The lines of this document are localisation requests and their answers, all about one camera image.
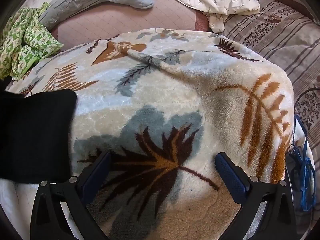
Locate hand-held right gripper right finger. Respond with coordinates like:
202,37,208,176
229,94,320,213
214,152,304,240

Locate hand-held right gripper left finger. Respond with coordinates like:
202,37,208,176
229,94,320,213
30,151,112,240

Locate black pants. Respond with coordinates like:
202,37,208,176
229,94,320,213
0,89,77,184

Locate leaf print fleece blanket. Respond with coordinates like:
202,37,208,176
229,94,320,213
0,27,316,240

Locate green patterned cloth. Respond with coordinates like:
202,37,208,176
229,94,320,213
0,2,64,81

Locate striped floral bedsheet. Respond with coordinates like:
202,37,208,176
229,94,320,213
222,0,320,142

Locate brown bed mat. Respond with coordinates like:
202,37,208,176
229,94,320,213
51,0,211,53

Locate blue cord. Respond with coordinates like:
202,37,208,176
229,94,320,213
287,114,317,212

